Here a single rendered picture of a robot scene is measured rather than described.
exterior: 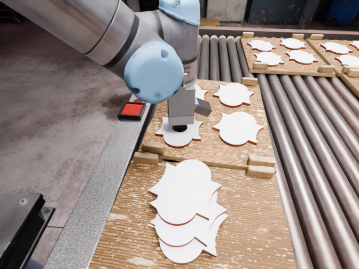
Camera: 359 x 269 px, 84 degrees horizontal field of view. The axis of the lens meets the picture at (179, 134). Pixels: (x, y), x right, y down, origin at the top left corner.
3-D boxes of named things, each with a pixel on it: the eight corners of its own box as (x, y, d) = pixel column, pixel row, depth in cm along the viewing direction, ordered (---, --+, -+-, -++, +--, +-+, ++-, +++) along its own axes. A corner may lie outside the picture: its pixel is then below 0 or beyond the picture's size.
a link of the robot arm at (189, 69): (194, 49, 46) (200, 65, 40) (193, 68, 49) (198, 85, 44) (161, 50, 46) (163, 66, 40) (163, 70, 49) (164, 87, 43)
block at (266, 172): (245, 176, 47) (248, 169, 45) (244, 170, 48) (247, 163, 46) (272, 180, 46) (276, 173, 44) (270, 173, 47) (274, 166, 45)
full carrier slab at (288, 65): (248, 72, 87) (251, 63, 84) (239, 39, 116) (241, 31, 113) (334, 77, 84) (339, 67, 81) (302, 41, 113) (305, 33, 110)
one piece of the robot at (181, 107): (221, 74, 42) (212, 131, 53) (211, 56, 48) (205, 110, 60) (164, 77, 41) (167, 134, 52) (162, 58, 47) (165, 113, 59)
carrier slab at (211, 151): (138, 156, 53) (137, 151, 52) (170, 80, 82) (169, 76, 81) (275, 175, 49) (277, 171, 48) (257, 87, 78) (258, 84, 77)
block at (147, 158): (134, 163, 49) (132, 156, 47) (136, 157, 51) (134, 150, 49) (157, 166, 49) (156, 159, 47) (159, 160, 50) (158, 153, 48)
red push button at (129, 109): (121, 117, 66) (120, 113, 65) (126, 106, 70) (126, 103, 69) (139, 118, 65) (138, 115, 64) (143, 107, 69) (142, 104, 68)
